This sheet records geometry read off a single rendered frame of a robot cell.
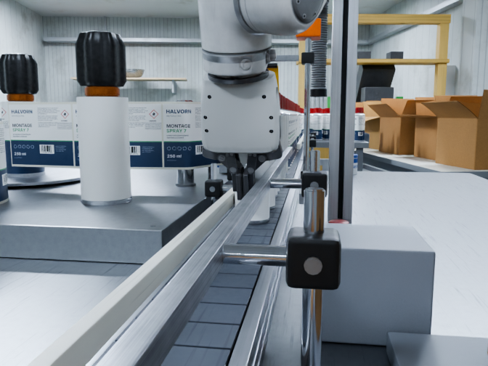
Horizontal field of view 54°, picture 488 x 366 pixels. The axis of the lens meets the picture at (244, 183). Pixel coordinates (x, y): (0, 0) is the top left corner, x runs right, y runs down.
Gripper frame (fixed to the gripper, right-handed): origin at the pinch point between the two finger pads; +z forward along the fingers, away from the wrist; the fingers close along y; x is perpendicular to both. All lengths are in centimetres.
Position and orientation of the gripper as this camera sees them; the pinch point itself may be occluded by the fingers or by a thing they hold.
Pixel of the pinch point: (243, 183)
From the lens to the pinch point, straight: 66.1
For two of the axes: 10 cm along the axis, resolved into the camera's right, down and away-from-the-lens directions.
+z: 0.5, 8.8, 4.6
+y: -9.9, -0.2, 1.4
